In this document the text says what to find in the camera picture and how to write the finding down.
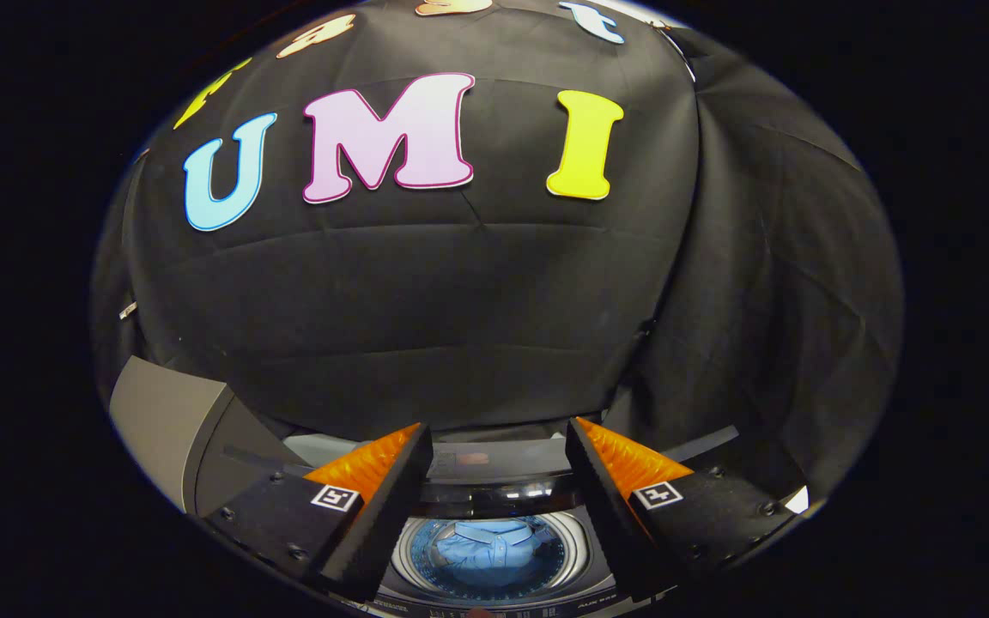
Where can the light blue polo shirt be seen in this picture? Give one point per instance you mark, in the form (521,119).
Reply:
(494,549)

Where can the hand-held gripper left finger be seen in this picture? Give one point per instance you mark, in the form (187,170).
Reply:
(387,515)

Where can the grey washing machine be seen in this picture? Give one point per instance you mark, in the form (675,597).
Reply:
(585,558)

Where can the white cloth clip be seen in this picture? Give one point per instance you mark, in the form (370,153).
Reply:
(127,309)

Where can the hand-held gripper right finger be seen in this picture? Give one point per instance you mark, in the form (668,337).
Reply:
(610,515)

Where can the white panel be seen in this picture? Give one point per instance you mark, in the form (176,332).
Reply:
(797,500)

